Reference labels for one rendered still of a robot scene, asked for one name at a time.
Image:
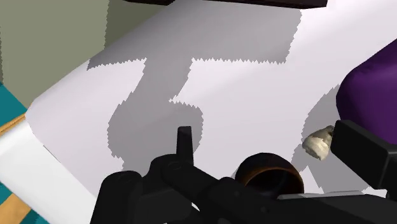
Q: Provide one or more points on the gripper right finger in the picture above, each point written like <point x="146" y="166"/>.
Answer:
<point x="363" y="155"/>

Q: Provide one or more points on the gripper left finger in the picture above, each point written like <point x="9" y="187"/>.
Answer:
<point x="145" y="192"/>

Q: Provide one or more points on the crumpled white lump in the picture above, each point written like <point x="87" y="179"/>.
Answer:
<point x="318" y="144"/>

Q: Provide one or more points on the purple cushion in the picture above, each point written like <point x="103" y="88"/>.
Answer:
<point x="372" y="93"/>

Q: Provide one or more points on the dark brown cup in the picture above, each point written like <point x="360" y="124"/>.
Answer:
<point x="269" y="163"/>

